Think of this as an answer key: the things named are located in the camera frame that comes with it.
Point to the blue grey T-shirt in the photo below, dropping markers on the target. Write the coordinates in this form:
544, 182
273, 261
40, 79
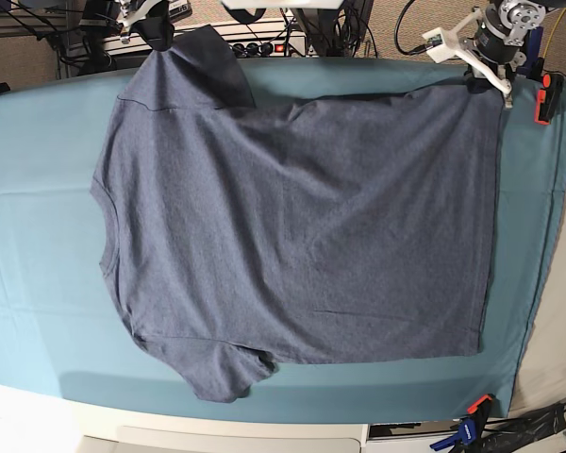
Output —
336, 230

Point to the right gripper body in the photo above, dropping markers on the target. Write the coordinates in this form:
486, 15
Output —
150, 19

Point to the black power strip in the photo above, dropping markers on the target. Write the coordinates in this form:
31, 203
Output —
252, 50

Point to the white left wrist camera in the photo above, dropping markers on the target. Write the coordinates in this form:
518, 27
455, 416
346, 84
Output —
442, 44

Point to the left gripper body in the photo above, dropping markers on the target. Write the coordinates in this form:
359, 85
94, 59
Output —
483, 75

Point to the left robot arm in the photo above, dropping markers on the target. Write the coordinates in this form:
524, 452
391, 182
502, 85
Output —
499, 46

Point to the orange black clamp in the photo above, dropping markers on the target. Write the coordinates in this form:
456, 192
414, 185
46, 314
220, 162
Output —
548, 98

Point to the teal table cloth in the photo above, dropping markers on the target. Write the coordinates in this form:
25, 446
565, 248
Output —
60, 334

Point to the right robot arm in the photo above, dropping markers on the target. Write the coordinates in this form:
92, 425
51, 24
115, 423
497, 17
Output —
103, 14

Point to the blue orange clamp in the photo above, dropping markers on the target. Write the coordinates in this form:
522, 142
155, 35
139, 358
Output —
470, 427

